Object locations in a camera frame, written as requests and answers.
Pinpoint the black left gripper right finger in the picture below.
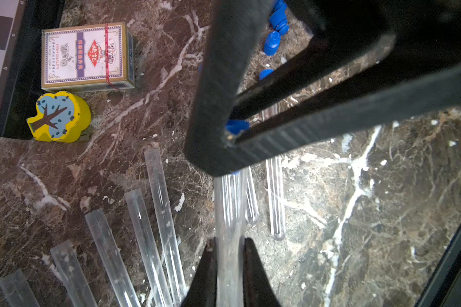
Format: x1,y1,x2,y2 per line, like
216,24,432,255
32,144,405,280
243,238,280,307

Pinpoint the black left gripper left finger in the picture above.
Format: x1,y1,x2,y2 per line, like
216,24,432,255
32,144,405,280
181,237,218,307

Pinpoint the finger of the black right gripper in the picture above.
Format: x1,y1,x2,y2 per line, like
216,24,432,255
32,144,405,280
230,1,389,120
184,1,461,177

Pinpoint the test tube with blue stopper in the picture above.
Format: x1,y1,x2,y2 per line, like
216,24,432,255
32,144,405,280
144,149,186,306
124,189,173,306
85,209,141,307
245,167,259,225
214,118,251,307
0,269,40,307
262,103,287,240

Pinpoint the blue stopper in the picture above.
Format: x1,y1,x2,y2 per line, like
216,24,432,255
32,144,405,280
263,31,281,56
268,0,291,36
259,69,274,81

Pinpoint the clear test tube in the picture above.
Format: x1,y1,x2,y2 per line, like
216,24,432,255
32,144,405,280
50,240,97,307

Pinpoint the playing card box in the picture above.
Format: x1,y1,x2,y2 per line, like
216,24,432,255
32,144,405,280
41,23,135,93

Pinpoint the yellow butterfly toy block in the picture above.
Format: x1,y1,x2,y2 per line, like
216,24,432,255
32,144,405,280
27,91,92,143

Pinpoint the folding chess board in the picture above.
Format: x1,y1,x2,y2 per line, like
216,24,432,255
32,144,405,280
0,0,65,139

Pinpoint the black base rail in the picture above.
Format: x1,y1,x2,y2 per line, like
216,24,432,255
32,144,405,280
416,224,461,306

